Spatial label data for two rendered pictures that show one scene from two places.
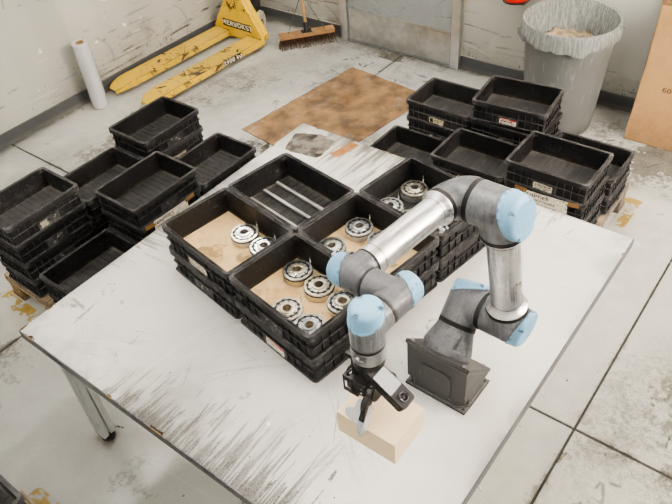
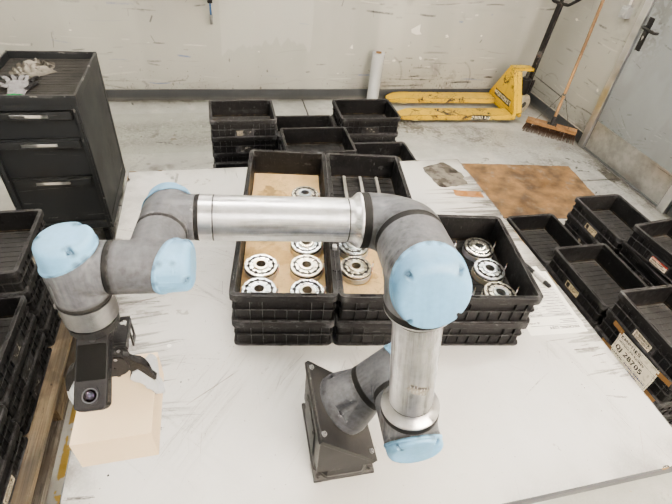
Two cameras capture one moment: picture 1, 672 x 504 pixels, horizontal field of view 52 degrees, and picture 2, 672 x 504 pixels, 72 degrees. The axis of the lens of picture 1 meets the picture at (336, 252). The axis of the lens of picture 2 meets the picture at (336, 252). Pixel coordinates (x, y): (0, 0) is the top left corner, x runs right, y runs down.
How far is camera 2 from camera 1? 1.12 m
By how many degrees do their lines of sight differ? 24
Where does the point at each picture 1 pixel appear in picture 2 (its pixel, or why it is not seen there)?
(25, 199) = (248, 116)
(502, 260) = (398, 339)
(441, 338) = (334, 386)
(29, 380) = not seen: hidden behind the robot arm
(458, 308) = (371, 369)
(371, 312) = (51, 246)
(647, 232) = not seen: outside the picture
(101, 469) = not seen: hidden behind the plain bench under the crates
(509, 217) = (404, 276)
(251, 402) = (179, 320)
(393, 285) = (143, 243)
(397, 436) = (86, 437)
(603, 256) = (637, 450)
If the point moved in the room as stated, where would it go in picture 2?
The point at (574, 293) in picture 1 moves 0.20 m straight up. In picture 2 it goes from (561, 461) to (595, 422)
